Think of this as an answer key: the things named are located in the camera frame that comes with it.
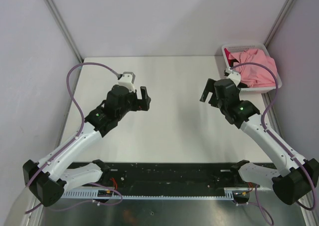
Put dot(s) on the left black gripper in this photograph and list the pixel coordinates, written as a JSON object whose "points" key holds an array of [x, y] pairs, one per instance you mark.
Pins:
{"points": [[143, 104]]}

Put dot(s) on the left aluminium frame post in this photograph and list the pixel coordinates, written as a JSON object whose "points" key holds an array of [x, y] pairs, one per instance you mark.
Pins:
{"points": [[63, 28]]}

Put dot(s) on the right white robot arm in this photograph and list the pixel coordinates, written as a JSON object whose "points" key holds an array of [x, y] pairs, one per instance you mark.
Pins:
{"points": [[294, 176]]}

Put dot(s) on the red t shirt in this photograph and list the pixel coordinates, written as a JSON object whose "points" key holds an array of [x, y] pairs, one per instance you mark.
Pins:
{"points": [[230, 59]]}

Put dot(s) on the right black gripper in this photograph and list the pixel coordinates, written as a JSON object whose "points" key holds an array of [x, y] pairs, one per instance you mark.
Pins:
{"points": [[210, 87]]}

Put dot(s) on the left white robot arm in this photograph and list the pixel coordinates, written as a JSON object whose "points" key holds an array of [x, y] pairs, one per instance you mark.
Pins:
{"points": [[50, 177]]}

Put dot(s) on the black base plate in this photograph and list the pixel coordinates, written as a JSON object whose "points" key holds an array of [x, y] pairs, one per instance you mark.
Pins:
{"points": [[172, 179]]}

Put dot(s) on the white plastic basket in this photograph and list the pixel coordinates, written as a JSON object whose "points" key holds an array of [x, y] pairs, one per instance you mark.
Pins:
{"points": [[239, 47]]}

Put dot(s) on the pink t shirt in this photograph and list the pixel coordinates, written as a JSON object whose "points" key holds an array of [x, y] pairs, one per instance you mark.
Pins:
{"points": [[255, 76]]}

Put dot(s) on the aluminium frame post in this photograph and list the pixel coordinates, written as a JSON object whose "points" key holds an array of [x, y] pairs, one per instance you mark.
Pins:
{"points": [[284, 12], [63, 28]]}

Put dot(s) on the right aluminium frame post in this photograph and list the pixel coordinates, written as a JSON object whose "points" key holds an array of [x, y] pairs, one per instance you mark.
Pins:
{"points": [[284, 12]]}

